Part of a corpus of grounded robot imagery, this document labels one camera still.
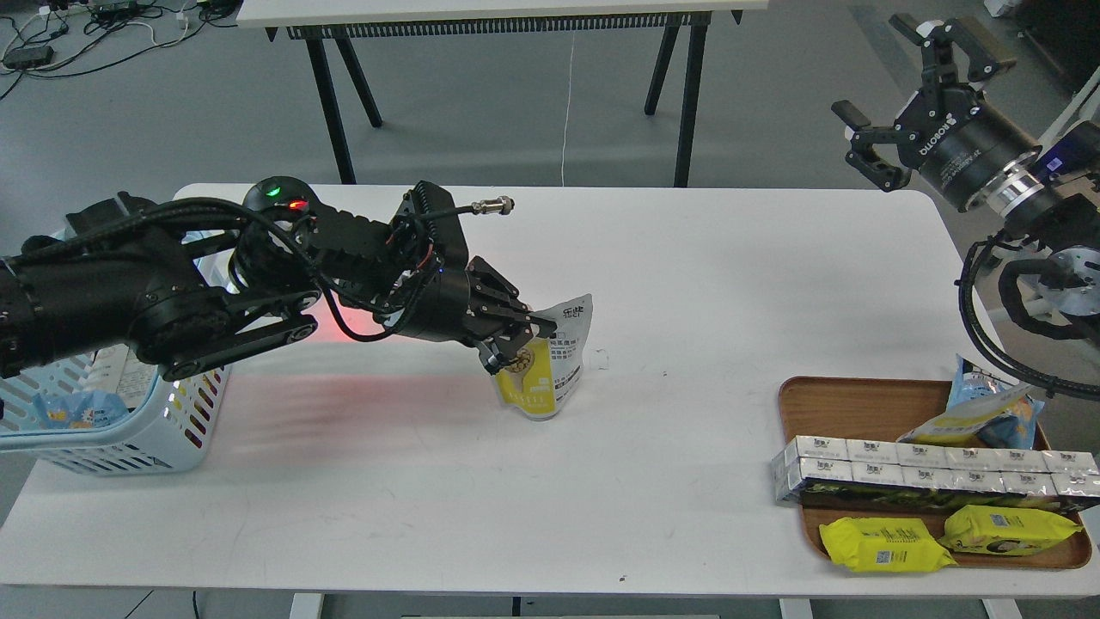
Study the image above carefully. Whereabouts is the yellow white snack pouch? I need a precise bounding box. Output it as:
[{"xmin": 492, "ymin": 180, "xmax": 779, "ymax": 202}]
[
  {"xmin": 897, "ymin": 384, "xmax": 1035, "ymax": 447},
  {"xmin": 494, "ymin": 292, "xmax": 593, "ymax": 420}
]

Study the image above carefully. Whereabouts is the black power adapter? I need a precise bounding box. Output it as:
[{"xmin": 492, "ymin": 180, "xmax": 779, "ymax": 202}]
[{"xmin": 3, "ymin": 46, "xmax": 55, "ymax": 70}]

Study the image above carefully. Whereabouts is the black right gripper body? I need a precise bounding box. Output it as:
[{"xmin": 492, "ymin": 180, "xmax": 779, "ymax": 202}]
[{"xmin": 895, "ymin": 86, "xmax": 1040, "ymax": 212}]

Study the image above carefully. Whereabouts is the yellow snack pack left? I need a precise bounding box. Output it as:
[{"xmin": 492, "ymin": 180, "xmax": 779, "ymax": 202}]
[{"xmin": 818, "ymin": 517, "xmax": 957, "ymax": 573}]

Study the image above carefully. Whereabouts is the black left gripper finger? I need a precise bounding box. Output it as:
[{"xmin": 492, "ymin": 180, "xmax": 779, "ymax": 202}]
[
  {"xmin": 474, "ymin": 328, "xmax": 535, "ymax": 375},
  {"xmin": 503, "ymin": 305, "xmax": 557, "ymax": 338}
]

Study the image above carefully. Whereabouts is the white background table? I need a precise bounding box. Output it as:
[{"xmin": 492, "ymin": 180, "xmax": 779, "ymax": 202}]
[{"xmin": 235, "ymin": 1, "xmax": 767, "ymax": 188}]

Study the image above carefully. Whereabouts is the black barcode scanner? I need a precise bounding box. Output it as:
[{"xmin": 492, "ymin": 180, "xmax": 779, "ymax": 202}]
[{"xmin": 242, "ymin": 175, "xmax": 321, "ymax": 224}]

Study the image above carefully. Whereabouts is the white snack bag in basket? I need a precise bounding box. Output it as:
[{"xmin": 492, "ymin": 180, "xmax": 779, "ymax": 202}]
[{"xmin": 80, "ymin": 344, "xmax": 158, "ymax": 410}]

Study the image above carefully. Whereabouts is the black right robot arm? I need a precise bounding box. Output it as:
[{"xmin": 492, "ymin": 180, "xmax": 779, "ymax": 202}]
[{"xmin": 831, "ymin": 13, "xmax": 1099, "ymax": 401}]

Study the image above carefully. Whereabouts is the yellow snack pack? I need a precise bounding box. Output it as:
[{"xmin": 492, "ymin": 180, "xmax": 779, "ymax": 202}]
[
  {"xmin": 938, "ymin": 505, "xmax": 1084, "ymax": 556},
  {"xmin": 818, "ymin": 517, "xmax": 957, "ymax": 573}
]

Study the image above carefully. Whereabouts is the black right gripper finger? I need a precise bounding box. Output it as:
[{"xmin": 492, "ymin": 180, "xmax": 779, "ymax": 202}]
[
  {"xmin": 831, "ymin": 101, "xmax": 912, "ymax": 192},
  {"xmin": 890, "ymin": 13, "xmax": 1018, "ymax": 108}
]

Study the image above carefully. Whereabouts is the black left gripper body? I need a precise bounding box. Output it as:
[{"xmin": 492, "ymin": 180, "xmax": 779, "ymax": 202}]
[{"xmin": 378, "ymin": 257, "xmax": 525, "ymax": 345}]

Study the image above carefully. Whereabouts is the yellow snack pack right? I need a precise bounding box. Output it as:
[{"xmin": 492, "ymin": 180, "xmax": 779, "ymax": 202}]
[{"xmin": 938, "ymin": 505, "xmax": 1084, "ymax": 556}]

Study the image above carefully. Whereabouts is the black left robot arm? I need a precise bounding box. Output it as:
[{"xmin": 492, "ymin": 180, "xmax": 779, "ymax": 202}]
[{"xmin": 3, "ymin": 176, "xmax": 558, "ymax": 382}]

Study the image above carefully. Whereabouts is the silver multipack carton box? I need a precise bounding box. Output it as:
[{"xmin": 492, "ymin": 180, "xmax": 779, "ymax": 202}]
[{"xmin": 769, "ymin": 435, "xmax": 1099, "ymax": 513}]

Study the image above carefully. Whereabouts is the blue snack bag in basket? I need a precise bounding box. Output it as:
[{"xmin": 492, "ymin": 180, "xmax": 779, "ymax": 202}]
[{"xmin": 30, "ymin": 390, "xmax": 131, "ymax": 431}]

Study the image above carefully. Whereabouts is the light blue plastic basket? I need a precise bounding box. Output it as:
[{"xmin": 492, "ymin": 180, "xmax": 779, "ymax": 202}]
[{"xmin": 3, "ymin": 234, "xmax": 229, "ymax": 475}]

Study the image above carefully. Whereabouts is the brown wooden tray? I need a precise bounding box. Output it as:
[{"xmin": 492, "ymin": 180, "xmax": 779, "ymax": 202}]
[{"xmin": 778, "ymin": 377, "xmax": 1095, "ymax": 571}]

